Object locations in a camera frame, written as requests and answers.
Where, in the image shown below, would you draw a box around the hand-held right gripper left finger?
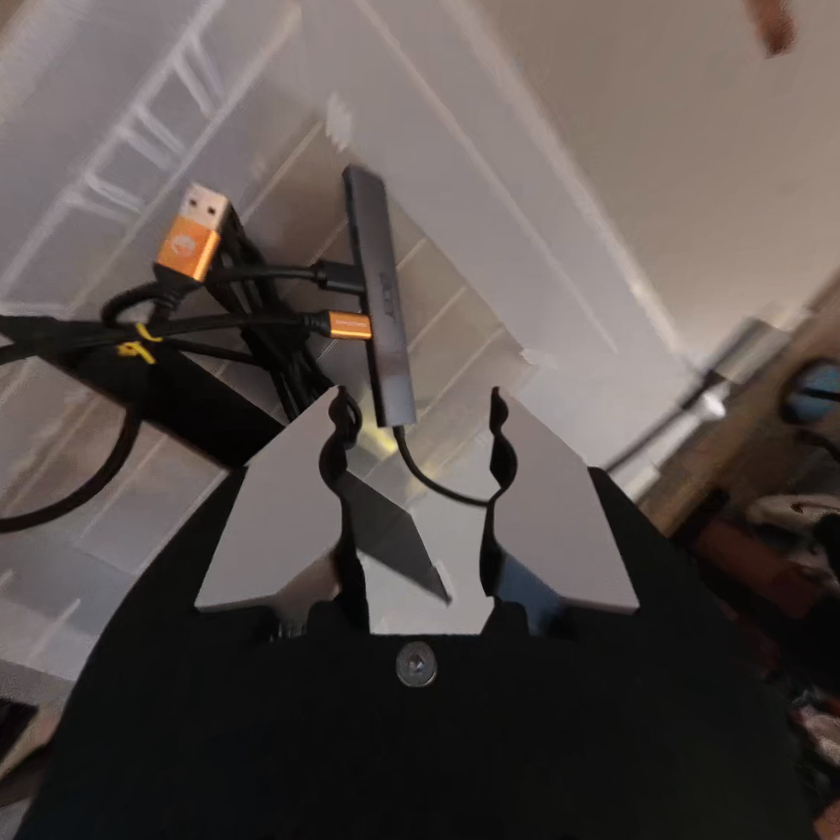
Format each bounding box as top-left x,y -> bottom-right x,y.
194,386 -> 371,634

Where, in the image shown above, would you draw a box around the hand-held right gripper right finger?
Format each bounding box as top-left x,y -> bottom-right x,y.
481,386 -> 641,618

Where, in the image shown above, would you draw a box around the yellow twist tie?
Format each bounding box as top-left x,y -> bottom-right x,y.
117,322 -> 164,365

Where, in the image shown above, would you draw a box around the grey usb hub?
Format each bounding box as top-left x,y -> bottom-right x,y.
343,164 -> 419,427

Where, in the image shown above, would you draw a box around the black usb-c cable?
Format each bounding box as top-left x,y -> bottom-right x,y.
101,217 -> 363,427

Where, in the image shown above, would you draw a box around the braided cable orange plugs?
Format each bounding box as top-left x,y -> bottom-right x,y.
0,184 -> 373,534

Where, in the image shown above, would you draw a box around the clear plastic bin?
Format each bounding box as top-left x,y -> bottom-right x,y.
0,0 -> 700,683

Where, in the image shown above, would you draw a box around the black bin divider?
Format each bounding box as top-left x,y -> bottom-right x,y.
72,344 -> 455,603

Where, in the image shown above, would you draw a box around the brown wooden box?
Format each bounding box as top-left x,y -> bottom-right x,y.
696,521 -> 828,618

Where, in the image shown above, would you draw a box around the white sneaker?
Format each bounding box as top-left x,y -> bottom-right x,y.
748,492 -> 840,562

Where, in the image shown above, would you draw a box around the wooden post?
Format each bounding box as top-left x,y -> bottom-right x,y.
740,0 -> 798,59

